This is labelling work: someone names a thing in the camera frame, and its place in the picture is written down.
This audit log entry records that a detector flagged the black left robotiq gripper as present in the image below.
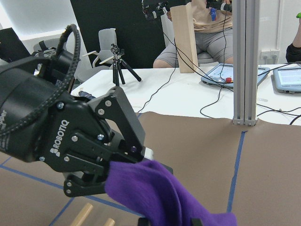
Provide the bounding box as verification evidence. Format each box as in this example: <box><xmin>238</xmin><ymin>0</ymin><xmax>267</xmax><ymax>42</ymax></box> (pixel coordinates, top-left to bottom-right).
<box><xmin>0</xmin><ymin>57</ymin><xmax>153</xmax><ymax>197</ymax></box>

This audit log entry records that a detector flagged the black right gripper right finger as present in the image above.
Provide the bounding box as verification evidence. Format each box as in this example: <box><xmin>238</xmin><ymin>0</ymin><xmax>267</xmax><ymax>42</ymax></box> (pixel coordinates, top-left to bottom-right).
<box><xmin>190</xmin><ymin>218</ymin><xmax>203</xmax><ymax>226</ymax></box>

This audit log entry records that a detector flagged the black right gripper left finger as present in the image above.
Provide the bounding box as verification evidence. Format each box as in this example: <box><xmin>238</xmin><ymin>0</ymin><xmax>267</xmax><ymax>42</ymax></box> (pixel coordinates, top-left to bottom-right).
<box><xmin>137</xmin><ymin>218</ymin><xmax>151</xmax><ymax>226</ymax></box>

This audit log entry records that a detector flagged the purple towel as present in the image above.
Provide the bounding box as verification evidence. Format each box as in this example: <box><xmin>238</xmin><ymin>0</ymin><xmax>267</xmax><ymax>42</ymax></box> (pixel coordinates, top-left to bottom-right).
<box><xmin>105</xmin><ymin>160</ymin><xmax>237</xmax><ymax>226</ymax></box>

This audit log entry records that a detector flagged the black mini tripod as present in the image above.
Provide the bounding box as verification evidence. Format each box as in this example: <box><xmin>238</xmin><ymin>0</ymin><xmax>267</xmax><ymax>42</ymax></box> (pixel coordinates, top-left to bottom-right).
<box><xmin>111</xmin><ymin>43</ymin><xmax>142</xmax><ymax>86</ymax></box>

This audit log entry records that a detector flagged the grey office chair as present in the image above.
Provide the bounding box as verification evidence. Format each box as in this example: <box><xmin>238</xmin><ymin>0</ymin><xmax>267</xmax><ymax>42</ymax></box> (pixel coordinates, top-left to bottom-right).
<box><xmin>82</xmin><ymin>28</ymin><xmax>117</xmax><ymax>68</ymax></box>

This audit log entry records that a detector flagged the left blue teach pendant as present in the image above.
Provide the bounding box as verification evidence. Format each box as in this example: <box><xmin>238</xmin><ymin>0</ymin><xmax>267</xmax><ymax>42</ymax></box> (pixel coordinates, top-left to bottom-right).
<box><xmin>201</xmin><ymin>64</ymin><xmax>270</xmax><ymax>89</ymax></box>

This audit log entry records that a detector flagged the blue teach pendant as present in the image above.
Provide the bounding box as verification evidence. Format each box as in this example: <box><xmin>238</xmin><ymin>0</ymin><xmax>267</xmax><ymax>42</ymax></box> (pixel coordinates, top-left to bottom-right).
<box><xmin>273</xmin><ymin>67</ymin><xmax>301</xmax><ymax>94</ymax></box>
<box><xmin>201</xmin><ymin>64</ymin><xmax>270</xmax><ymax>89</ymax></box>

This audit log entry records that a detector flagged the light wooden plank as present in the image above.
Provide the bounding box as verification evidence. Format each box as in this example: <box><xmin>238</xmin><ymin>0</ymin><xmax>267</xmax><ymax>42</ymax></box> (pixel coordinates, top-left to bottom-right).
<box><xmin>171</xmin><ymin>2</ymin><xmax>198</xmax><ymax>73</ymax></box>

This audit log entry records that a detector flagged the seated person in beige shirt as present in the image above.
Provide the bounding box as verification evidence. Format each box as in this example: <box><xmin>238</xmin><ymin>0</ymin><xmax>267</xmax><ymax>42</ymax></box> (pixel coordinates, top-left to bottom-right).
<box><xmin>152</xmin><ymin>0</ymin><xmax>236</xmax><ymax>69</ymax></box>

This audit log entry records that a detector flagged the right blue teach pendant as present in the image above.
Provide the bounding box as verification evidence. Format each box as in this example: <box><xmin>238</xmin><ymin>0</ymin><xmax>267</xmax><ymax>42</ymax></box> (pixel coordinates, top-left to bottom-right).
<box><xmin>273</xmin><ymin>67</ymin><xmax>301</xmax><ymax>94</ymax></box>

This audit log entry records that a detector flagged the aluminium frame post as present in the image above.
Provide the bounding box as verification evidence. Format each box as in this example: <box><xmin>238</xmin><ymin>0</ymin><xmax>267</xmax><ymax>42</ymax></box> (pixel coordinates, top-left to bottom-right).
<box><xmin>232</xmin><ymin>0</ymin><xmax>260</xmax><ymax>126</ymax></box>

